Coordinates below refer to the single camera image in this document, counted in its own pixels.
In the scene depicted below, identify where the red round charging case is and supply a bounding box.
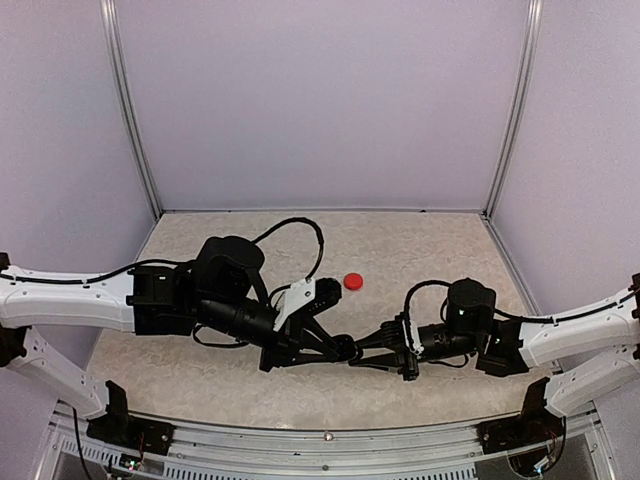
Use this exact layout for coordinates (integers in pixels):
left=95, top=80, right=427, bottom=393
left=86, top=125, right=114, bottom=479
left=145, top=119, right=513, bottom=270
left=343, top=272, right=364, bottom=291

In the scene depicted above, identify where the black charging case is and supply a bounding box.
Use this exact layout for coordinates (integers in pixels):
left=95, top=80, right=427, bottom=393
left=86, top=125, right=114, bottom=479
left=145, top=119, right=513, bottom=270
left=333, top=334, right=362, bottom=362

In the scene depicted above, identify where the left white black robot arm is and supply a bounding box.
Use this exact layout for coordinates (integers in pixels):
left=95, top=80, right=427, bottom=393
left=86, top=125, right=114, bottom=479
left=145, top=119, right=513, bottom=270
left=1, top=236, right=358, bottom=445

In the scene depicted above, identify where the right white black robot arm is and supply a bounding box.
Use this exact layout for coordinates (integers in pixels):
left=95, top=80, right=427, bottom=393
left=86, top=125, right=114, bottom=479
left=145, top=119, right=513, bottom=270
left=349, top=276, right=639, bottom=444

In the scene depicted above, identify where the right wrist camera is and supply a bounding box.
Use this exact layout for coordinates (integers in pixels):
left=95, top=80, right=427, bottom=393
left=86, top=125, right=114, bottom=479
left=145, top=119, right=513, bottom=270
left=380, top=312, right=425, bottom=358

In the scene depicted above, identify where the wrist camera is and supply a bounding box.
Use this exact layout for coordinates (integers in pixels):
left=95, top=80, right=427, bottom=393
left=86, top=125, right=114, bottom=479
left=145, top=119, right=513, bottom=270
left=273, top=278, right=342, bottom=332
left=380, top=312, right=425, bottom=358

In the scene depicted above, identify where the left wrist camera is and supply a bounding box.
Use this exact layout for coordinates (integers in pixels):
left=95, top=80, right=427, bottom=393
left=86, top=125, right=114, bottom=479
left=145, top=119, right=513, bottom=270
left=273, top=278, right=342, bottom=332

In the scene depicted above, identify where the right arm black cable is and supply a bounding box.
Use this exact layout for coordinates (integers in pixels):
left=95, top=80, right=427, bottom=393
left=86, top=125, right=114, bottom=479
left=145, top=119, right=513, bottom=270
left=402, top=279, right=640, bottom=326

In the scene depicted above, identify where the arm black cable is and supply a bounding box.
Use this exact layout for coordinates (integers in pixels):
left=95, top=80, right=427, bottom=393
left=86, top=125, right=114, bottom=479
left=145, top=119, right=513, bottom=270
left=402, top=279, right=640, bottom=326
left=0, top=216, right=326, bottom=286

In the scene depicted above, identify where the front aluminium rail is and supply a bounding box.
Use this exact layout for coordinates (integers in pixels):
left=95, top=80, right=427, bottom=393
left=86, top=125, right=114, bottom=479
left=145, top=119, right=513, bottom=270
left=37, top=394, right=619, bottom=480

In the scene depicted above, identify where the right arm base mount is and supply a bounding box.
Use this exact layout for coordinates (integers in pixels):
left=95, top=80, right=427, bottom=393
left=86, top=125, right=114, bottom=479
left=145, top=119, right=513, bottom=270
left=477, top=412, right=565, bottom=455

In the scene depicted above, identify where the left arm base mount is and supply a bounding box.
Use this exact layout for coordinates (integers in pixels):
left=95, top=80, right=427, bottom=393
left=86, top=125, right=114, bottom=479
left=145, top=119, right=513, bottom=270
left=87, top=414, right=176, bottom=456

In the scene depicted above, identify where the right aluminium frame post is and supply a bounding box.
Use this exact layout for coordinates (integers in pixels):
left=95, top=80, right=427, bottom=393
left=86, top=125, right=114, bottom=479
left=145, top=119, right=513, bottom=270
left=483, top=0, right=544, bottom=223

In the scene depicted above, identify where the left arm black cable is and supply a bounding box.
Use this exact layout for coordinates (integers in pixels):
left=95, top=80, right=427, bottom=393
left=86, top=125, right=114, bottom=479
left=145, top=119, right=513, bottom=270
left=0, top=216, right=326, bottom=286

